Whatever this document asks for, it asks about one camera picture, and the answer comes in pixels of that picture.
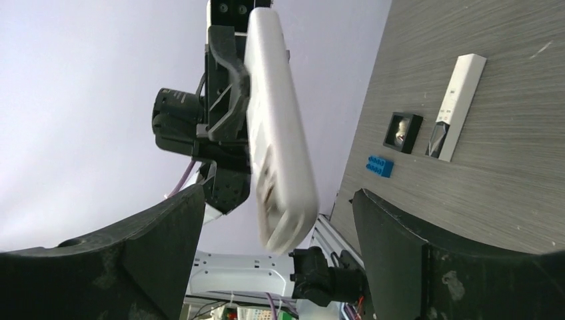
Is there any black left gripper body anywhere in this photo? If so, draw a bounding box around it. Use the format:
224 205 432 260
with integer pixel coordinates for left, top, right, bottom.
152 1 272 215

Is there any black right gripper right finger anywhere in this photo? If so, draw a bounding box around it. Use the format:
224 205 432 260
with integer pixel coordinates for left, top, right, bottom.
352 189 564 319

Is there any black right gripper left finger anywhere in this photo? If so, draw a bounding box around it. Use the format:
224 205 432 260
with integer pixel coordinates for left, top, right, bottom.
1 186 205 319

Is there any white remote control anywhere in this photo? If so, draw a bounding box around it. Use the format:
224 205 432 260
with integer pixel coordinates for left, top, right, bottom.
245 7 319 255

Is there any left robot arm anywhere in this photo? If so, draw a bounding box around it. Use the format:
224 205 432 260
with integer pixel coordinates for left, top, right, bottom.
152 1 273 221

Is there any blue toy brick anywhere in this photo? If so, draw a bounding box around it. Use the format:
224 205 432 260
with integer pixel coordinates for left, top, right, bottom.
365 155 394 178

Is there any white rectangular box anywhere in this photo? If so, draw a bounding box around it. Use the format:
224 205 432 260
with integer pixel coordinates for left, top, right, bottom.
426 53 486 162

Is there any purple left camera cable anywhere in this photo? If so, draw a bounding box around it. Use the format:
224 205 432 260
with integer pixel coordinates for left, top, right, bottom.
167 159 197 199

